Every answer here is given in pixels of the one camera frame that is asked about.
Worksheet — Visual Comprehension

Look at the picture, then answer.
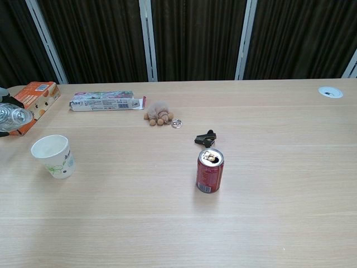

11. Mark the white cable grommet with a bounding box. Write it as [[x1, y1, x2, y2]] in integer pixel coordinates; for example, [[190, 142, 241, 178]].
[[317, 86, 344, 99]]

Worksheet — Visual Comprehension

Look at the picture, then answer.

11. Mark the transparent plastic water bottle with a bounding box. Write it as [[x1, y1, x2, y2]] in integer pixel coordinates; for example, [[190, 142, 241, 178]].
[[0, 102, 36, 133]]

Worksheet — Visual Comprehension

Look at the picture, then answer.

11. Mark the orange snack box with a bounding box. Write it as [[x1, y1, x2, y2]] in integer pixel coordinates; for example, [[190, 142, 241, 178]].
[[9, 81, 61, 137]]

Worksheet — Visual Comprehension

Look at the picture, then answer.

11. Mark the beige plush keychain toy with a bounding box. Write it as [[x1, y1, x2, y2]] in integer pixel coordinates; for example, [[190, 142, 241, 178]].
[[143, 102, 172, 127]]

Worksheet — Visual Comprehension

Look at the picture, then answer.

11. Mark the black binder clip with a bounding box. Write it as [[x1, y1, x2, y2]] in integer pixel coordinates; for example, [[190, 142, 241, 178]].
[[194, 128, 218, 148]]

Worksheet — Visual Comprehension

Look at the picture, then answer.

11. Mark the red soda can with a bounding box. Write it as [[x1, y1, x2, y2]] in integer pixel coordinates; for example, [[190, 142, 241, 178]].
[[195, 149, 225, 194]]

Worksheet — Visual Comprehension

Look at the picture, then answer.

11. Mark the dark curtain panel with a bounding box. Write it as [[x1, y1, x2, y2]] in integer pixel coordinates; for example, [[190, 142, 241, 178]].
[[150, 0, 248, 82], [244, 0, 357, 80], [0, 0, 58, 92], [37, 0, 147, 84]]

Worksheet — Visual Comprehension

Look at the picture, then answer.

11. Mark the long white toothpaste carton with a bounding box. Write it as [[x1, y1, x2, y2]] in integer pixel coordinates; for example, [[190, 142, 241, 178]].
[[69, 90, 147, 112]]

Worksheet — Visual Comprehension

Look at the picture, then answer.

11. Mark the white floral paper cup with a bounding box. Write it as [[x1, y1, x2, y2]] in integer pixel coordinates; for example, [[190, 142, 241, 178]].
[[30, 134, 76, 180]]

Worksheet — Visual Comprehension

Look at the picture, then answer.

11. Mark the grey partition frame post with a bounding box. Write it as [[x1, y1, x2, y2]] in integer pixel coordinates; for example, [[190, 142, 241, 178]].
[[235, 0, 258, 81], [341, 49, 357, 79], [25, 0, 69, 84], [138, 0, 159, 82]]

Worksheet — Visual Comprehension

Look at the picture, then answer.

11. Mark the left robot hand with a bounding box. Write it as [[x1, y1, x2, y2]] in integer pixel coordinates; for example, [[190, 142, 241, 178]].
[[0, 85, 23, 139]]

